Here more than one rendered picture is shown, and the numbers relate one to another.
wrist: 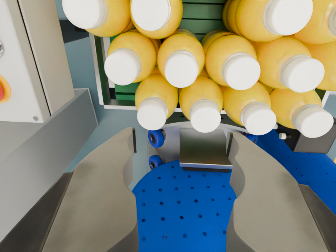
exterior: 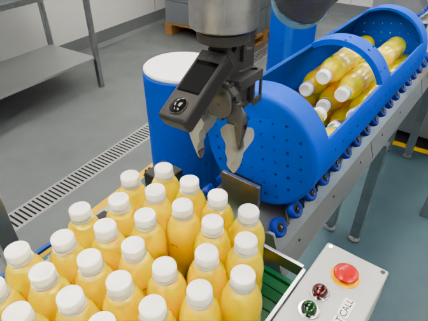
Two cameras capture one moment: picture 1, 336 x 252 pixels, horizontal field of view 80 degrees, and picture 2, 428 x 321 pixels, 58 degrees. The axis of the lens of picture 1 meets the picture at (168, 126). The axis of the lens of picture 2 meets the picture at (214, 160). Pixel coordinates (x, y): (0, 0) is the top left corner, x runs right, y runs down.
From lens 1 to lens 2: 51 cm
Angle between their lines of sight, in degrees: 36
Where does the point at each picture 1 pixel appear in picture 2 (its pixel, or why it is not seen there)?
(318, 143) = not seen: hidden behind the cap
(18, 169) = not seen: outside the picture
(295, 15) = (143, 213)
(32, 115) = (332, 249)
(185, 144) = not seen: hidden behind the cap
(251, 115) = (192, 186)
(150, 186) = (295, 184)
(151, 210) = (295, 162)
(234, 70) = (185, 207)
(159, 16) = (204, 247)
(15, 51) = (305, 281)
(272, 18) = (153, 217)
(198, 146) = (243, 200)
